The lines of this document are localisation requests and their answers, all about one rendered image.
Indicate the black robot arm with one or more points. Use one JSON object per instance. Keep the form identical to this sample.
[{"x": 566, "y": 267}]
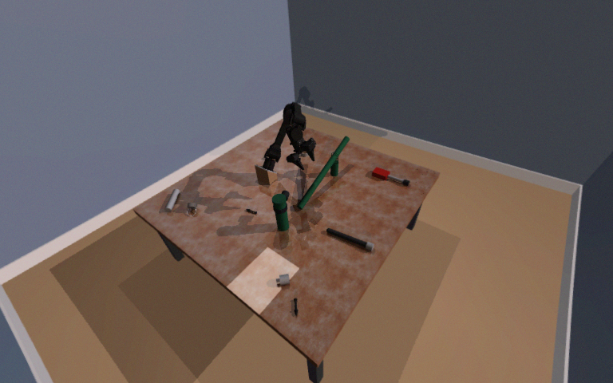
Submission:
[{"x": 294, "y": 123}]

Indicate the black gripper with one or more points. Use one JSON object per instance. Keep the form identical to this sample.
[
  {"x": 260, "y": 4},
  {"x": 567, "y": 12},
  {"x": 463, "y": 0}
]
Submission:
[{"x": 294, "y": 157}]

